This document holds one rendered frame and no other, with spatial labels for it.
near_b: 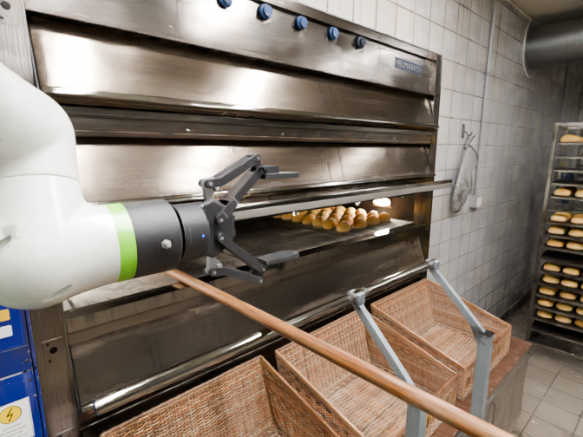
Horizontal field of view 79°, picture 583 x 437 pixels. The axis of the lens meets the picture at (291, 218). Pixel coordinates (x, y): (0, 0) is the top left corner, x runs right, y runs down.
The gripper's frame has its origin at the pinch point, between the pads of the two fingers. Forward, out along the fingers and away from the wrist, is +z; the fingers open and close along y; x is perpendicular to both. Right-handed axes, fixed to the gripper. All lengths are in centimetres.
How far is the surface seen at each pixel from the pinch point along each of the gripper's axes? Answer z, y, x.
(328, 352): 10.0, 29.0, 0.5
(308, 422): 33, 76, -28
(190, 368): -10.9, 32.3, -17.7
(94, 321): -20, 33, -55
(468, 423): 11.8, 29.2, 26.9
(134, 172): -6, -5, -55
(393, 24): 111, -67, -55
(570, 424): 207, 149, 16
